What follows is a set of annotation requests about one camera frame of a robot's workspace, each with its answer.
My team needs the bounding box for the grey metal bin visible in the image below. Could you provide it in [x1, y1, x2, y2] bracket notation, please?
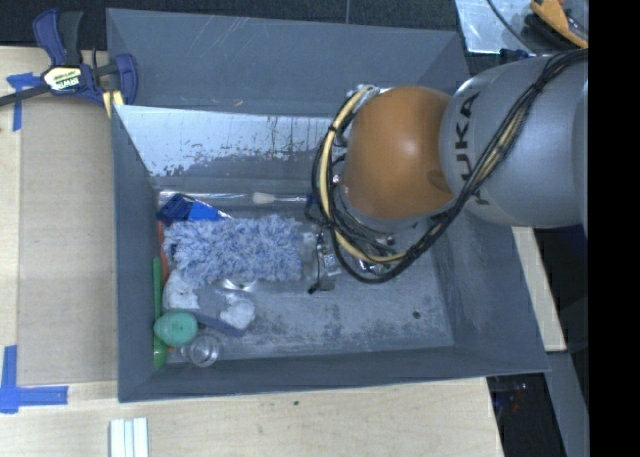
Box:
[105, 7, 552, 404]

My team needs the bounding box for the brown flat board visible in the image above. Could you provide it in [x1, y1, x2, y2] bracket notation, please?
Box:
[16, 94, 119, 387]

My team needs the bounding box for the blue and white fluffy cloth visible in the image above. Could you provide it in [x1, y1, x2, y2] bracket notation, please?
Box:
[161, 213, 307, 287]

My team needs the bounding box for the green plastic spoon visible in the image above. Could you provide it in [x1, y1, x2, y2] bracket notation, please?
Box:
[151, 255, 169, 371]

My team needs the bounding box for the grey-blue sponge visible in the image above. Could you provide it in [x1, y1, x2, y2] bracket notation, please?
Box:
[191, 285, 251, 338]

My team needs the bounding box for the orange stick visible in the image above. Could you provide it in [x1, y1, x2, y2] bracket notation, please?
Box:
[156, 221, 169, 267]

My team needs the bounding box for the clear tube with white tip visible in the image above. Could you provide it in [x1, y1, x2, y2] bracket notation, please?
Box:
[159, 189, 309, 207]

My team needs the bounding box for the blue plastic piece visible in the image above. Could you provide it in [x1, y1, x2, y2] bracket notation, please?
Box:
[155, 192, 234, 227]

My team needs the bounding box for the teal green egg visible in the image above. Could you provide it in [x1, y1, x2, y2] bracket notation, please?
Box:
[152, 309, 200, 348]

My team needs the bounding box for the clear plastic piece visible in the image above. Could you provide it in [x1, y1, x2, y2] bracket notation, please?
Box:
[218, 276, 259, 297]

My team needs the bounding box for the clear glass cup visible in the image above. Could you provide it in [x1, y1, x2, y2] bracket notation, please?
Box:
[179, 333, 222, 369]

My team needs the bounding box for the white crumpled cloth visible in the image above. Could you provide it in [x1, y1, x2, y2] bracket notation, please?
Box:
[161, 269, 202, 312]

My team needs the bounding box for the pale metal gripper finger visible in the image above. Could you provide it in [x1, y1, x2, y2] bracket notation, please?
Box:
[300, 230, 324, 266]
[303, 262, 327, 294]

